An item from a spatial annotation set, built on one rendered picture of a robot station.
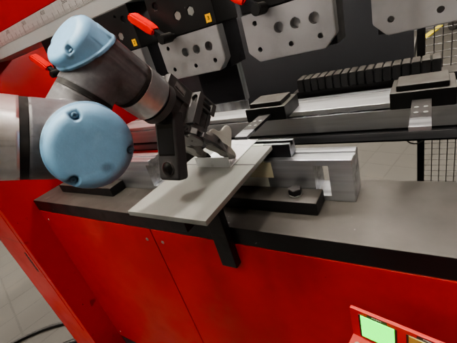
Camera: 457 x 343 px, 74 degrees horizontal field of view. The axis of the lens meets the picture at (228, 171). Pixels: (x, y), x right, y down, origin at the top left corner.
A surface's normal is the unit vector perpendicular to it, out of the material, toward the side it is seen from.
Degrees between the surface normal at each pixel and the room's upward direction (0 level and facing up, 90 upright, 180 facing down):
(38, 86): 90
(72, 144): 90
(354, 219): 0
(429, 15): 90
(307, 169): 90
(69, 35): 40
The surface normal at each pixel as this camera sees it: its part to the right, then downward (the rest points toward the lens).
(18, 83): 0.83, 0.01
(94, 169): 0.57, 0.19
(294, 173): -0.48, 0.50
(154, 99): 0.65, 0.46
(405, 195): -0.26, -0.87
